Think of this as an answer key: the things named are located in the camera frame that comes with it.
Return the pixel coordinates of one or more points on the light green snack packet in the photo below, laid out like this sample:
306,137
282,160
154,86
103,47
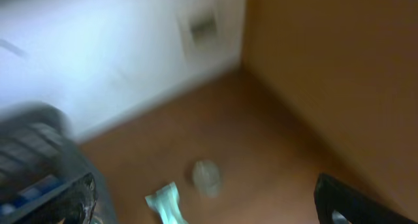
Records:
165,202

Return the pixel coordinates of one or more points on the silver tin can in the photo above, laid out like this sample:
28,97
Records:
206,177

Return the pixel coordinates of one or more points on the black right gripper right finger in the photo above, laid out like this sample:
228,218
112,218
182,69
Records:
337,202

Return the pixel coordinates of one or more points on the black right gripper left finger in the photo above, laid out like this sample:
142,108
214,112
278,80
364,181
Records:
52,200

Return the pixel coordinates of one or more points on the grey plastic basket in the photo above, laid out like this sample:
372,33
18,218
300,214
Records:
34,145

